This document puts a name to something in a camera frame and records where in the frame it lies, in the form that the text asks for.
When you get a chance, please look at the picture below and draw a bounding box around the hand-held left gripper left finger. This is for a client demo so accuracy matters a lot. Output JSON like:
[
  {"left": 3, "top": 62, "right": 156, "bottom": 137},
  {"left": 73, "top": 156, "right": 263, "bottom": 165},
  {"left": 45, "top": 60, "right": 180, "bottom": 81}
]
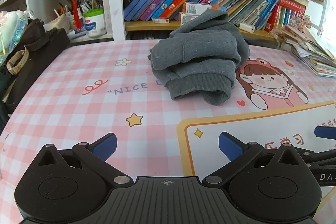
[{"left": 31, "top": 133, "right": 134, "bottom": 189}]

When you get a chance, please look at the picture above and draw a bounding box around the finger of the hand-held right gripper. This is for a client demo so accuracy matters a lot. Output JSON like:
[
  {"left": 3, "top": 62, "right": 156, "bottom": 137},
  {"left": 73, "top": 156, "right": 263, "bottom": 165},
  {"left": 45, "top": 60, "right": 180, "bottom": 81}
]
[
  {"left": 295, "top": 145, "right": 336, "bottom": 169},
  {"left": 314, "top": 125, "right": 336, "bottom": 140}
]

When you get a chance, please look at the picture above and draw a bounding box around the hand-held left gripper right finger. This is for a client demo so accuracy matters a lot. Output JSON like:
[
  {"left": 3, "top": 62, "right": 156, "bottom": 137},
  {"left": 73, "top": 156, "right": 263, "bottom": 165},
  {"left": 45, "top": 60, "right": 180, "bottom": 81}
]
[{"left": 202, "top": 131, "right": 307, "bottom": 189}]

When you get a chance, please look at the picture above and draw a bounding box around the grey sweatshirt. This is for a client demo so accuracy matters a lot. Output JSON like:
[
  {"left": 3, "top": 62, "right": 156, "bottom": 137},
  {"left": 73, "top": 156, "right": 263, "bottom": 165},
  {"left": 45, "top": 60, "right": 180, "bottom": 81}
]
[{"left": 147, "top": 9, "right": 250, "bottom": 107}]

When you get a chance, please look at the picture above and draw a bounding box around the pink checkered desk mat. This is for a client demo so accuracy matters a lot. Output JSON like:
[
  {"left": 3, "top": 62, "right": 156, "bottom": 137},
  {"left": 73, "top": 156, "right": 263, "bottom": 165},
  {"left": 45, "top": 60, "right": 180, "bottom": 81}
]
[{"left": 0, "top": 40, "right": 336, "bottom": 224}]

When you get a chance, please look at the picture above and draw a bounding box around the pile of papers and booklets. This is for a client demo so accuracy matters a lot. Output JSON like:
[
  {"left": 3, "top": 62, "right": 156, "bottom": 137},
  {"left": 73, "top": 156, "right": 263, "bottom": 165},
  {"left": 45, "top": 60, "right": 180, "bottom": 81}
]
[{"left": 283, "top": 25, "right": 336, "bottom": 78}]

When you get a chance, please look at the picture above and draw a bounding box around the black bag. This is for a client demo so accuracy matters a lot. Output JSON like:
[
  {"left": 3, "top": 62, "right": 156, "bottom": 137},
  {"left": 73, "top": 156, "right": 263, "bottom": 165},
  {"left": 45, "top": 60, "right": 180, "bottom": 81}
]
[{"left": 3, "top": 28, "right": 71, "bottom": 112}]

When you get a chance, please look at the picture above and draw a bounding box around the white eraser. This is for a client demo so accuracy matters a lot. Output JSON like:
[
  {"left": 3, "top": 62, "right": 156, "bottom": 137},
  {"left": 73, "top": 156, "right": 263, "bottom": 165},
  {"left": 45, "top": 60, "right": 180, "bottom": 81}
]
[{"left": 239, "top": 22, "right": 256, "bottom": 33}]

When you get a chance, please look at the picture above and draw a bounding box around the white jar with green lid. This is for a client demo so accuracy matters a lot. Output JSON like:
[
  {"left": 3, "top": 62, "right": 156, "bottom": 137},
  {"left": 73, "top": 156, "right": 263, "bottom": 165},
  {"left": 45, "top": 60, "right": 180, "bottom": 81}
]
[{"left": 83, "top": 9, "right": 107, "bottom": 38}]

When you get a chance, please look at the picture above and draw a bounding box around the beige wristwatch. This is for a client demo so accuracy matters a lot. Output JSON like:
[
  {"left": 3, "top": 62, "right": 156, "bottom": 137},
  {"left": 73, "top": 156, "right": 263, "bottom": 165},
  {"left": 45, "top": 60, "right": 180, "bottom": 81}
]
[{"left": 7, "top": 46, "right": 29, "bottom": 75}]

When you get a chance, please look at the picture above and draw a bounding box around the white printed medicine box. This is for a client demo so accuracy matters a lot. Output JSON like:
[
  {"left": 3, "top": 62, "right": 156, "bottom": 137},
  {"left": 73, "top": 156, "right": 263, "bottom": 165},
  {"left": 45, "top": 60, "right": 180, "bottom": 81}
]
[{"left": 180, "top": 12, "right": 200, "bottom": 25}]

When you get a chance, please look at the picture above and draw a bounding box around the orange and white medicine box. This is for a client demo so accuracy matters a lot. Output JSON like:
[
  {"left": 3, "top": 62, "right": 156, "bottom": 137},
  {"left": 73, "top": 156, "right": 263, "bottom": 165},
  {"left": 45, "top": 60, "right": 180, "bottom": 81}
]
[{"left": 183, "top": 2, "right": 226, "bottom": 14}]

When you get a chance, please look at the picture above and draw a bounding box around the bunch of pens and pencils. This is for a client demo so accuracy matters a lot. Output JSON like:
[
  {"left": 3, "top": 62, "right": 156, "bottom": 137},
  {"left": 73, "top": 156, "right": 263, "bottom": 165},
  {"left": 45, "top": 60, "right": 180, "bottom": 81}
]
[{"left": 56, "top": 0, "right": 105, "bottom": 16}]

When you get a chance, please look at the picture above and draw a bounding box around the wrapped plush bouquet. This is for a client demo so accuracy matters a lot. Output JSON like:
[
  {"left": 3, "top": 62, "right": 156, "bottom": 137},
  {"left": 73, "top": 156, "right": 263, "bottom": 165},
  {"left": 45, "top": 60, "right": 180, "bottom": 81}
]
[{"left": 0, "top": 10, "right": 29, "bottom": 62}]

